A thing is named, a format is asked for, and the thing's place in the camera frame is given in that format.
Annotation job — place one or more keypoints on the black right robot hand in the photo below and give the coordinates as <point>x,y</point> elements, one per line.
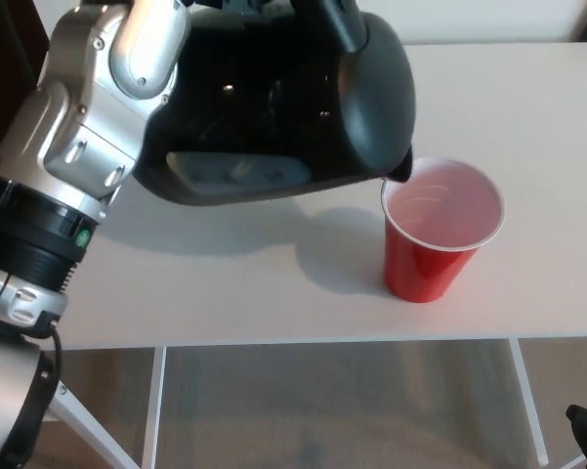
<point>586,430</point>

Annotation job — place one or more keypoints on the black electric kettle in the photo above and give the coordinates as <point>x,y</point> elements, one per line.
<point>273,122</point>

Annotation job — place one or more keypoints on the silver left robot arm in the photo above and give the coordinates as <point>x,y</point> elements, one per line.
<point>78,107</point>

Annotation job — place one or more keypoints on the red plastic cup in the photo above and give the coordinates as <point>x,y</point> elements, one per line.
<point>425,268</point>

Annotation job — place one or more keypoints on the white cabinet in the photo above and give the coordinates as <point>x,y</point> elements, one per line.
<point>469,19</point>

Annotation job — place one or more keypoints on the dark brown wooden panel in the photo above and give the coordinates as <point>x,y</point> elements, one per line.
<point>5,58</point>

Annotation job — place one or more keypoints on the white metal-frame table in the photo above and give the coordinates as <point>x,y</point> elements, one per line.
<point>517,98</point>

